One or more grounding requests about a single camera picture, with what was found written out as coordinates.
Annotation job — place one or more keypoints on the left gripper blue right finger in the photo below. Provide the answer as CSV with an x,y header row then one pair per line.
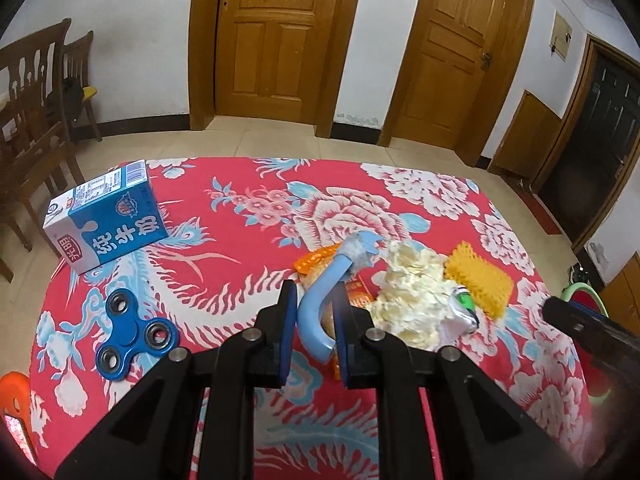
x,y
439,415

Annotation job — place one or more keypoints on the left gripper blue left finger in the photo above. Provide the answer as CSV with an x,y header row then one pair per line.
x,y
192,414

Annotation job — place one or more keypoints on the cream paper ball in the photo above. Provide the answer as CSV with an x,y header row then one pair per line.
x,y
414,296

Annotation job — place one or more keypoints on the light blue plastic handle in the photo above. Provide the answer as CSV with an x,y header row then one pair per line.
x,y
355,253

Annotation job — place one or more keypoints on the blue fidget spinner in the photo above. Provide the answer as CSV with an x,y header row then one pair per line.
x,y
131,335

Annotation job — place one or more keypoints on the green capped tube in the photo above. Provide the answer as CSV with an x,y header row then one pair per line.
x,y
461,318

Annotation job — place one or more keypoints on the red doormat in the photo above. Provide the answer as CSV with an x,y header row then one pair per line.
x,y
537,209

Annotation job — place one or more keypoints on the yellow knitted cloth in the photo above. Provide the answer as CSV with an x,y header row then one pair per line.
x,y
489,286

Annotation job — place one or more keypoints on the orange plastic stool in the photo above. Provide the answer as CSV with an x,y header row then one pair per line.
x,y
15,411

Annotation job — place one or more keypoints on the dark entrance door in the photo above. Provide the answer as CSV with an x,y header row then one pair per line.
x,y
597,146

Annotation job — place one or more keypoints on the blue white milk carton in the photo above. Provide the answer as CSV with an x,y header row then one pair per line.
x,y
105,218

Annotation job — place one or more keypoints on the low wooden cupboard door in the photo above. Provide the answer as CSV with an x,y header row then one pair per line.
x,y
528,141

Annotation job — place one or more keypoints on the orange wrapper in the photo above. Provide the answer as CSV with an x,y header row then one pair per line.
x,y
310,266

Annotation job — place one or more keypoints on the wooden dining chair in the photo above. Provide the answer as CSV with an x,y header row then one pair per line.
x,y
35,142

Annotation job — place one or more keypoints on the right wooden door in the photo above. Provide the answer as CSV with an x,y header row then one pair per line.
x,y
459,64

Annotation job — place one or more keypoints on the left wooden door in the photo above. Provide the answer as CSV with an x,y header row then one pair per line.
x,y
272,59

